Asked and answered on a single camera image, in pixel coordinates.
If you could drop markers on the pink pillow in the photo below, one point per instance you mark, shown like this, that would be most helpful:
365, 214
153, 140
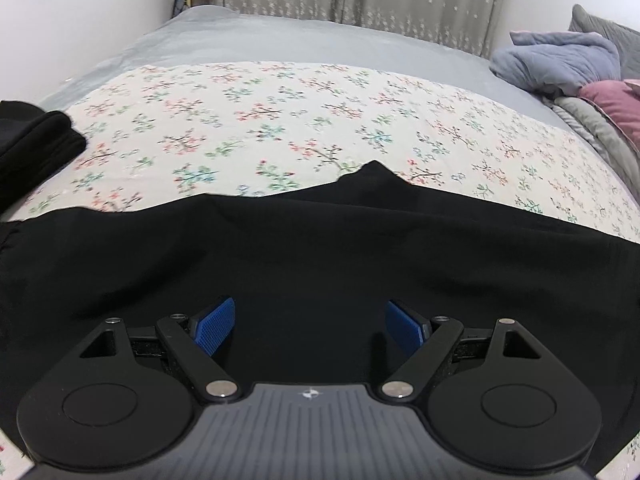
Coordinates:
615, 107

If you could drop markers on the grey pillow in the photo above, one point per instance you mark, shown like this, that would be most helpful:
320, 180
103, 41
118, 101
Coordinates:
615, 35

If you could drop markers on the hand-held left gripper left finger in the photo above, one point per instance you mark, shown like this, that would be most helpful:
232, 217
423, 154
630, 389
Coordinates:
216, 327

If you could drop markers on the blue-grey quilt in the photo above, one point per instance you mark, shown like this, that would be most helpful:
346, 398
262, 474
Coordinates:
555, 62

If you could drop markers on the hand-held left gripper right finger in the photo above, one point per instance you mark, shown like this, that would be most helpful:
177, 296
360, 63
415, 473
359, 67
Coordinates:
403, 327

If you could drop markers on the black pants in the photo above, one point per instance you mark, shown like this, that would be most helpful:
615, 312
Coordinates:
320, 260

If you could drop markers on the grey folded quilt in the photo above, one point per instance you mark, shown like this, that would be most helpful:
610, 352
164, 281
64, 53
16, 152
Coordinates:
600, 135

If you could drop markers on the folded black cloth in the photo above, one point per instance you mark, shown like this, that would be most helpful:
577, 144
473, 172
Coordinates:
35, 145

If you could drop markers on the floral printed cloth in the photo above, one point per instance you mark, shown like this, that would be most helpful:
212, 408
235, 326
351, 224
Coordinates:
300, 110

